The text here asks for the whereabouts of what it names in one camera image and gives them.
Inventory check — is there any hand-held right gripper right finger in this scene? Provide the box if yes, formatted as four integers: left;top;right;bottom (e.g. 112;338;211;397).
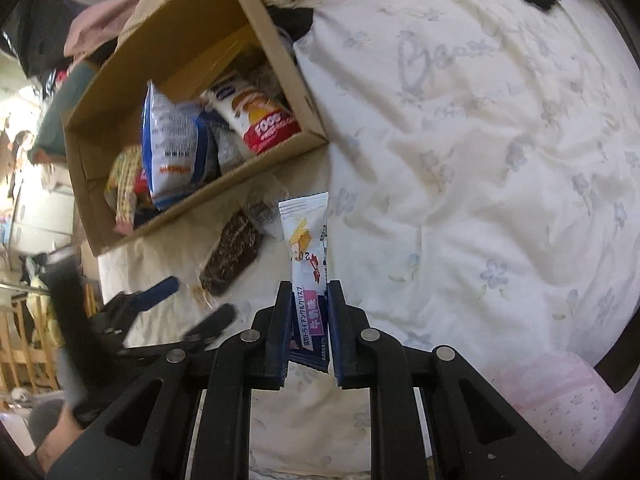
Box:
326;279;581;480

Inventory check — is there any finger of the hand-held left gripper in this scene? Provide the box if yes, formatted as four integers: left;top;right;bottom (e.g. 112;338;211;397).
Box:
182;304;237;348
125;276;180;313

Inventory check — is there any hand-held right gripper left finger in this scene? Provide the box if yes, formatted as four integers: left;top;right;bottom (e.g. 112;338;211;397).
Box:
45;280;293;480

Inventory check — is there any slim white purple snack packet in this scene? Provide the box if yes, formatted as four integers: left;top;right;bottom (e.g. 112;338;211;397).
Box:
278;191;331;373

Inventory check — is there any plaid yellow green snack packet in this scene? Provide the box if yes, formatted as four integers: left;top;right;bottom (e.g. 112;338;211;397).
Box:
104;145;151;233

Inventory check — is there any blue snack bag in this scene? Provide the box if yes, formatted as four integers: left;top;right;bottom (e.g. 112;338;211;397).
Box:
141;80;221;211

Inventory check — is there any white red rice cracker packet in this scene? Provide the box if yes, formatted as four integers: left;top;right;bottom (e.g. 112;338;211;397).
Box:
200;72;302;156

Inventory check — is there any cardboard box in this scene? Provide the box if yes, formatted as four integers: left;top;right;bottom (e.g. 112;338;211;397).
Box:
60;0;330;257

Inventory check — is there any person's left forearm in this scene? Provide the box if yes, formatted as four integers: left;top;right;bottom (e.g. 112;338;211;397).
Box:
30;400;91;471

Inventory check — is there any wooden rack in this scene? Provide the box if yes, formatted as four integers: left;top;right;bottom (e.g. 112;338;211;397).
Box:
0;285;101;396

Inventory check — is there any dark chocolate bar clear wrapper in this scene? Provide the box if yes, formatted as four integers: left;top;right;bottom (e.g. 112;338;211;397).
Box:
192;185;291;306

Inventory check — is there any white drawer cabinet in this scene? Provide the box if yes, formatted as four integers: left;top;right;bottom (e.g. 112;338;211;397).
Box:
10;180;76;251

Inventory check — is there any teal cushion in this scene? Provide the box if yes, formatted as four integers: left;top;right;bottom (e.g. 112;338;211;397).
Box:
27;60;101;166

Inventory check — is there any bear print bed sheet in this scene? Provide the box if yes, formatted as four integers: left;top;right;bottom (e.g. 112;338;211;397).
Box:
95;0;640;480

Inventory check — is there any pink cloth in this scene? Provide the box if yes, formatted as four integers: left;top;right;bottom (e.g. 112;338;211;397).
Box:
64;0;151;61

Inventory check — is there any black plastic bag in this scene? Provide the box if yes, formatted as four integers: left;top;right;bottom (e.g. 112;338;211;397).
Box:
0;0;86;81

